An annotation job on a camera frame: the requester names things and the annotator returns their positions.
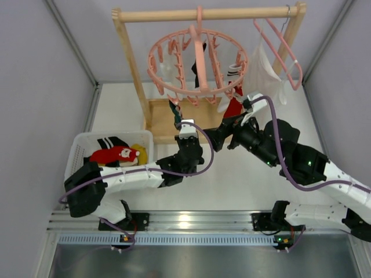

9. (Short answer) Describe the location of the red santa sock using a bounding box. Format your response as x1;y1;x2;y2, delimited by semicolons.
217;96;242;118
89;146;140;167

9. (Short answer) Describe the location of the dark green christmas sock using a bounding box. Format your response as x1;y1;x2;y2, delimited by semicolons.
169;100;183;130

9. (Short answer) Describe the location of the pink round clip hanger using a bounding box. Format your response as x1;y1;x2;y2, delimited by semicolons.
147;6;249;107

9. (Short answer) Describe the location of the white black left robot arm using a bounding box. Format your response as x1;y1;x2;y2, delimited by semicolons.
64;136;204;231

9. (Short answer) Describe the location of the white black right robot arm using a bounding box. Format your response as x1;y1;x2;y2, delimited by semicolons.
205;116;370;242

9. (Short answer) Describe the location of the pink clothes hanger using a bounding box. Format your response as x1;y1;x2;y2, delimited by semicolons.
253;2;307;90

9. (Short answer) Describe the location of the wooden clothes rack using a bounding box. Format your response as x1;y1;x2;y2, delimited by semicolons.
111;8;299;144

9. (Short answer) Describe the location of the yellow sock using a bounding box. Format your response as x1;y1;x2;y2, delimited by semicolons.
98;144;148;167

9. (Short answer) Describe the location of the white undershirt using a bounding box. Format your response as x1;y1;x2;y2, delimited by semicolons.
242;23;287;105

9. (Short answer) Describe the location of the white ankle sock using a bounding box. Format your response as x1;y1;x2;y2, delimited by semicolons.
160;57;173;83

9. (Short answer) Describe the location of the black white striped sock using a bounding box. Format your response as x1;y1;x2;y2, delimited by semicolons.
83;136;129;164

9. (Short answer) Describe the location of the white plastic laundry basket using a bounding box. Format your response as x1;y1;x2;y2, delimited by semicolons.
64;130;163;194

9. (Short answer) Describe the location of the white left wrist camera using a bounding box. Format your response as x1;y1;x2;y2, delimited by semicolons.
179;119;198;140

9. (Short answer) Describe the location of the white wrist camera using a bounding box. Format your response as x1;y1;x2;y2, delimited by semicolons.
241;93;267;126
179;119;198;140

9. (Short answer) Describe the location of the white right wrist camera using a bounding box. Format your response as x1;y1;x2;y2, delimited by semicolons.
241;93;267;126

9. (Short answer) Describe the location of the aluminium mounting rail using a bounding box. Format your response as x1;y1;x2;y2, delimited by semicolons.
46;210;363;247

